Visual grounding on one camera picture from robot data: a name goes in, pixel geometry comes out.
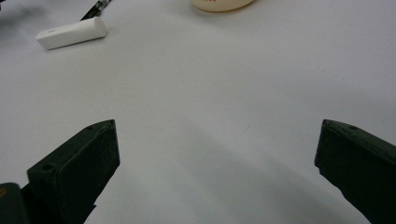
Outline black retractable pen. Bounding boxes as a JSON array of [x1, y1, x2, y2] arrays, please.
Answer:
[[79, 0, 112, 21]]

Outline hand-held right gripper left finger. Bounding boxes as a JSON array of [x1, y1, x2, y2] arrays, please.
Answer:
[[27, 119, 120, 224]]

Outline cream ribbed container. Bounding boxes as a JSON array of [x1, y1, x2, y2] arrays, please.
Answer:
[[190, 0, 256, 13]]

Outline white pen cap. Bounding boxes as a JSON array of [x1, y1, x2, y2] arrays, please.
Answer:
[[35, 16, 108, 50]]

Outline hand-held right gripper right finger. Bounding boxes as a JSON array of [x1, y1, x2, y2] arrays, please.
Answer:
[[314, 119, 396, 224]]

